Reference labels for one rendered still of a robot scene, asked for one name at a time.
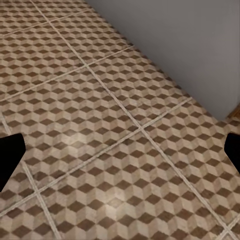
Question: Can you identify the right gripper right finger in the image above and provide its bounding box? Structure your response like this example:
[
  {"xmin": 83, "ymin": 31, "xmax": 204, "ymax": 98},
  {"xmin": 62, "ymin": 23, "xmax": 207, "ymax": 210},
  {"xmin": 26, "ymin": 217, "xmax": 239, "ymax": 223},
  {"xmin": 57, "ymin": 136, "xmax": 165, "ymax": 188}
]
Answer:
[{"xmin": 224, "ymin": 133, "xmax": 240, "ymax": 173}]

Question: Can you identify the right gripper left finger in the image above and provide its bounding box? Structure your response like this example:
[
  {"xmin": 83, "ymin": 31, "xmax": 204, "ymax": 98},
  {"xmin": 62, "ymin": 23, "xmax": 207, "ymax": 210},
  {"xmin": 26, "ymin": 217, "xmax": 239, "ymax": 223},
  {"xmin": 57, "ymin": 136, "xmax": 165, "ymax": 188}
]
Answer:
[{"xmin": 0, "ymin": 133, "xmax": 26, "ymax": 193}]

